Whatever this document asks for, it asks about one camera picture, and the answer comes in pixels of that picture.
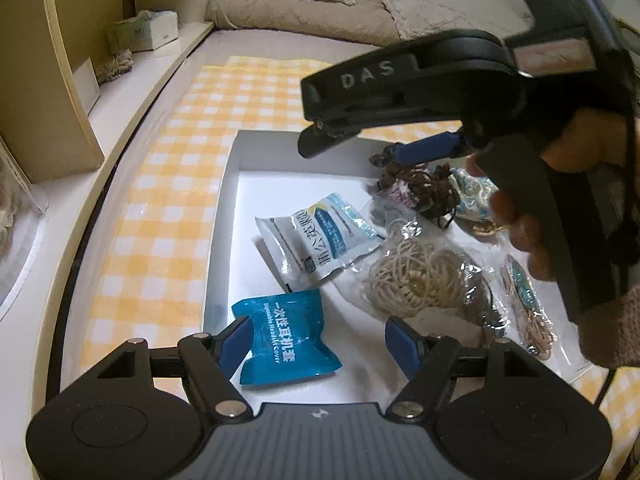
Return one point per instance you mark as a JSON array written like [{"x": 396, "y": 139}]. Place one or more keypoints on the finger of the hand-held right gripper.
[
  {"x": 320, "y": 137},
  {"x": 430, "y": 147}
]

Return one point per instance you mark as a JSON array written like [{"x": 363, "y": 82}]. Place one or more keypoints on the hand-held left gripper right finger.
[{"x": 402, "y": 347}]

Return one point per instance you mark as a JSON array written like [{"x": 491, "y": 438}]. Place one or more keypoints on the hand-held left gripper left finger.
[{"x": 235, "y": 345}]

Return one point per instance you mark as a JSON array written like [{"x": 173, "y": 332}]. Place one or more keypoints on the dark brown yarn bundle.
[{"x": 425, "y": 195}]

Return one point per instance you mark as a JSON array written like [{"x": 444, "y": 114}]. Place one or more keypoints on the blue plastic packet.
[{"x": 290, "y": 340}]

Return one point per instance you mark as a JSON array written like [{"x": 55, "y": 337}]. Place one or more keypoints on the blue patterned fabric piece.
[{"x": 470, "y": 200}]

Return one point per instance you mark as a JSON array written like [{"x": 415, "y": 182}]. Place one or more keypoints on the white cardboard box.
[{"x": 275, "y": 195}]

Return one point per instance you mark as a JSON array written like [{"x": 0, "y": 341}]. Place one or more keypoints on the bag of beige beads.
[{"x": 415, "y": 275}]

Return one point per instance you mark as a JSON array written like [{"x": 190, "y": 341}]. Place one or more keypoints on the white and blue packet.
[{"x": 320, "y": 235}]

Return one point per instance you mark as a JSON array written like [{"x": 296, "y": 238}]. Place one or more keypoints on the person's right forearm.
[{"x": 615, "y": 330}]

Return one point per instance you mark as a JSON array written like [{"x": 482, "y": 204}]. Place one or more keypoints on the person's right hand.
[{"x": 525, "y": 240}]

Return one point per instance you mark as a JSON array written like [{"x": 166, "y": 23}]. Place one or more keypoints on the beige fluffy blanket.
[
  {"x": 440, "y": 0},
  {"x": 300, "y": 22}
]

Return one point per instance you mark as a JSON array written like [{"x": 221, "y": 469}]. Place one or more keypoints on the grey mattress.
[{"x": 250, "y": 47}]

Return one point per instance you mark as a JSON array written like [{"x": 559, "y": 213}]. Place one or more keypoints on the yellow checkered cloth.
[{"x": 165, "y": 185}]

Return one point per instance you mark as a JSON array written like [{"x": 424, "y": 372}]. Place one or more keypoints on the white tissue box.
[{"x": 145, "y": 30}]

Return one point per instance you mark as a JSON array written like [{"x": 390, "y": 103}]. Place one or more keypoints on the white card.
[{"x": 86, "y": 85}]

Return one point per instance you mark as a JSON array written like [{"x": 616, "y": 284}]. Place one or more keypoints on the wooden shelf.
[{"x": 60, "y": 125}]

